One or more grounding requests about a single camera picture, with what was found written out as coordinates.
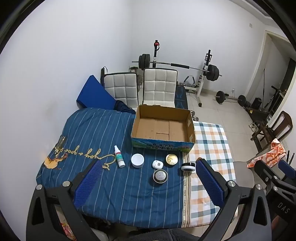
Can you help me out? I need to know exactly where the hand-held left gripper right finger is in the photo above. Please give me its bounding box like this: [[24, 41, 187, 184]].
[[195, 158, 272, 241]]

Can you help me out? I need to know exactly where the red and yellow snack packet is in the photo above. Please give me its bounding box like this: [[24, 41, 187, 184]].
[[60, 222, 77, 241]]

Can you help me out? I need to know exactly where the metal can with strainer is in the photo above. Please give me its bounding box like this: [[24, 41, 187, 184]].
[[152, 169, 168, 184]]

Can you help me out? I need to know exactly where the long barbell with black plates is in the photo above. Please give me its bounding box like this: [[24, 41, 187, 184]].
[[132, 54, 222, 82]]

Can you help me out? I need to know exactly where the plaid checked sheet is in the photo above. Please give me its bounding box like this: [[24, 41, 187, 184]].
[[183, 122, 236, 226]]

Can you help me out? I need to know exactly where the blue striped blanket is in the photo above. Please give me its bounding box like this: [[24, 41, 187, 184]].
[[36, 108, 192, 230]]

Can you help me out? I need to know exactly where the black and blue bench pad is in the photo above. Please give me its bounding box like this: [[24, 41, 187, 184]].
[[174, 85, 188, 110]]

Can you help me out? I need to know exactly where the white weight bench rack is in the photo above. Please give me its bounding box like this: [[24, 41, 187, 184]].
[[150, 40, 213, 107]]

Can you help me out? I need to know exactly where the grey upholstered seat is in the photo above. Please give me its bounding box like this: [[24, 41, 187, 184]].
[[232, 160, 256, 209]]

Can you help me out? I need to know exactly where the white door frame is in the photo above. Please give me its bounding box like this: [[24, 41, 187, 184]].
[[245, 30, 296, 100]]

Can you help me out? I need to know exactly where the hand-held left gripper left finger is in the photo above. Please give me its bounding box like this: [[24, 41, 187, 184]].
[[26, 160, 109, 241]]

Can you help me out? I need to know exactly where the blue foam cushion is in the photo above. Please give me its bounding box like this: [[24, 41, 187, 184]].
[[76, 75, 117, 110]]

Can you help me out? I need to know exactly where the white spray bottle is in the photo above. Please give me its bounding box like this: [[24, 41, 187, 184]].
[[114, 145, 126, 168]]

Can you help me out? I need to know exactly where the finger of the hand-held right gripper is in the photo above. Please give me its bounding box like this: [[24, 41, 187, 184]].
[[253, 160, 286, 188], [277, 160, 296, 180]]

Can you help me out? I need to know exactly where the gold round tin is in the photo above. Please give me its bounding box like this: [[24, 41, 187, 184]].
[[166, 153, 178, 166]]

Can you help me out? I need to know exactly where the dark wooden chair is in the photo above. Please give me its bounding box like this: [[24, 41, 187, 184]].
[[251, 111, 293, 153]]

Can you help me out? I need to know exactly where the dark blue cloth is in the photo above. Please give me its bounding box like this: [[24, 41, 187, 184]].
[[114, 100, 136, 114]]

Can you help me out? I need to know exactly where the white round jar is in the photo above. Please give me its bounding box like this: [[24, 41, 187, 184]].
[[131, 153, 145, 168]]

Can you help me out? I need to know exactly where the black exercise machine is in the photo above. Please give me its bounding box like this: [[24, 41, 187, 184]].
[[245, 86, 287, 122]]

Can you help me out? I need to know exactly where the white padded chair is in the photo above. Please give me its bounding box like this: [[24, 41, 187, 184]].
[[100, 67, 139, 108], [142, 68, 178, 108]]

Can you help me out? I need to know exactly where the cardboard box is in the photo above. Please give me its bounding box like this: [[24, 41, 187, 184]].
[[131, 104, 196, 153]]

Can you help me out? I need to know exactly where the short barbell with black plates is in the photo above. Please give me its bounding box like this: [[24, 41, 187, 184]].
[[214, 91, 247, 107]]

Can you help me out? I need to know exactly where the orange floral cloth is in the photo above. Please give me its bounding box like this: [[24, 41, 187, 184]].
[[247, 138, 287, 168]]

